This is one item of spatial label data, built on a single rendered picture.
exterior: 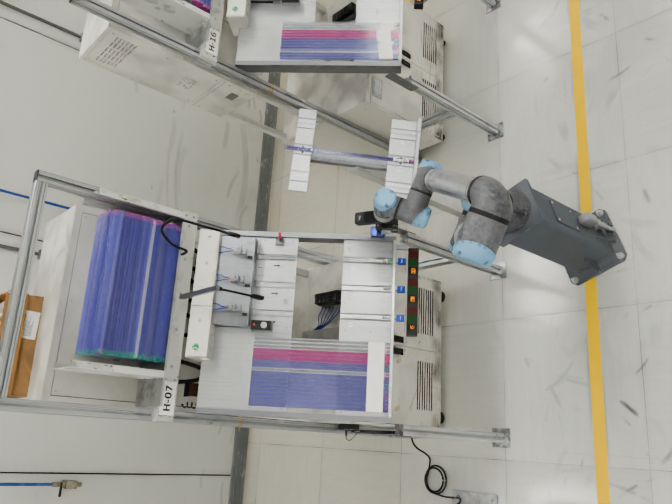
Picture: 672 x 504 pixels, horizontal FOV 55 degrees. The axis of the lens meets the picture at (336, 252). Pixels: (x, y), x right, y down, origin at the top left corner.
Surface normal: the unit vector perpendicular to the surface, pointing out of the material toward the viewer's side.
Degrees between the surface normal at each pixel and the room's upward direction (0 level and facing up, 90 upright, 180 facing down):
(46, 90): 90
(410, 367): 90
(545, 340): 0
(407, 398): 90
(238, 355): 45
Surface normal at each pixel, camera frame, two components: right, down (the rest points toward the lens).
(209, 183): 0.66, -0.18
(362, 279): -0.06, -0.29
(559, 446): -0.75, -0.22
